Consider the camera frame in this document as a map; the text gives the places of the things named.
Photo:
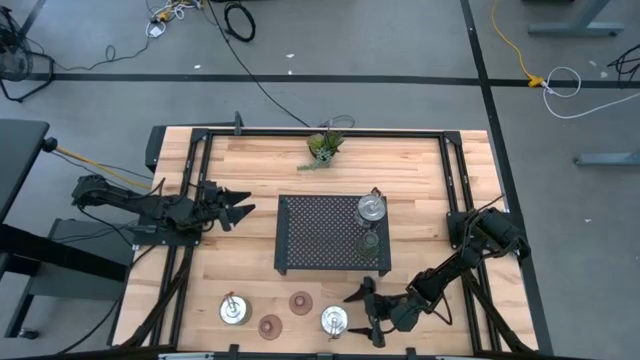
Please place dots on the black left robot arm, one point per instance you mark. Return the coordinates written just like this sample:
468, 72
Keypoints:
125, 200

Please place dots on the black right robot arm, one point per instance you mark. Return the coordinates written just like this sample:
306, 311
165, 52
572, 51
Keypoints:
450, 270

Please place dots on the black desk base frame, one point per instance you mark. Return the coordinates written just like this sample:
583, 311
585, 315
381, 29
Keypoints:
60, 252

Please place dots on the black corner bracket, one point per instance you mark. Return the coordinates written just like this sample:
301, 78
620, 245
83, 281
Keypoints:
155, 145

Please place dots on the black floor fan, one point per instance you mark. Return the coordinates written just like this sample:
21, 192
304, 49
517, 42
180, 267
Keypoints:
12, 60

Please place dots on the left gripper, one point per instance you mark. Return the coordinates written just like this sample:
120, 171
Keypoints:
212, 205

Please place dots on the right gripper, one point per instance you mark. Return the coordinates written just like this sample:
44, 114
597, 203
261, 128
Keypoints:
392, 312

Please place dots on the brown coaster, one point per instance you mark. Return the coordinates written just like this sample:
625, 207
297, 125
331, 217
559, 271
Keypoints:
300, 303

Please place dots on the green glass candlestick holder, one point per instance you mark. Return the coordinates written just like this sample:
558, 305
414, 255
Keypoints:
369, 245

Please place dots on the potted green succulent plant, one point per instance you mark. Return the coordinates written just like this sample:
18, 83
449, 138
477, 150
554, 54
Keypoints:
322, 147

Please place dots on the black perforated metal shelf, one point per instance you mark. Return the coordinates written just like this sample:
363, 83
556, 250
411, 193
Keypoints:
315, 235

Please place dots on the printed silver tin candle holder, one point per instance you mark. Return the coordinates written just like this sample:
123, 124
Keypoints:
234, 311
371, 207
334, 320

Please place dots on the black desk top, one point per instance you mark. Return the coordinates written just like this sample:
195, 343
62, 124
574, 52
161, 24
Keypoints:
20, 150

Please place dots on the grey table foot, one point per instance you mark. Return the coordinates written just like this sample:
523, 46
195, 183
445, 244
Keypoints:
575, 29
607, 159

